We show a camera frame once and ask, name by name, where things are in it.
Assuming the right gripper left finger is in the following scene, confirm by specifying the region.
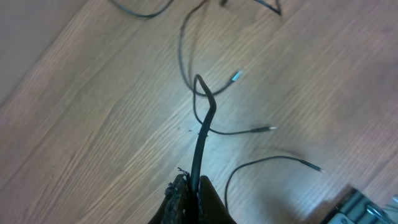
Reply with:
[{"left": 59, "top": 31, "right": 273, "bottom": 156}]
[{"left": 148, "top": 168, "right": 190, "bottom": 224}]

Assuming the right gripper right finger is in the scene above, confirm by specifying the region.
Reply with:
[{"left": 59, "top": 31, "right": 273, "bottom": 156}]
[{"left": 198, "top": 175, "right": 236, "bottom": 224}]

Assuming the thin black cable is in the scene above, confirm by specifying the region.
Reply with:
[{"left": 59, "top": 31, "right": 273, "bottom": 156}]
[
  {"left": 188, "top": 73, "right": 278, "bottom": 194},
  {"left": 223, "top": 0, "right": 326, "bottom": 214}
]

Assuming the cardboard panel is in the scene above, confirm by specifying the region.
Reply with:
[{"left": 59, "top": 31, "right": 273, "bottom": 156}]
[{"left": 1, "top": 0, "right": 86, "bottom": 103}]

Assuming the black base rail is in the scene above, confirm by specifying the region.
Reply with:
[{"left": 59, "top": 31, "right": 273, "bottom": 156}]
[{"left": 320, "top": 189, "right": 397, "bottom": 224}]

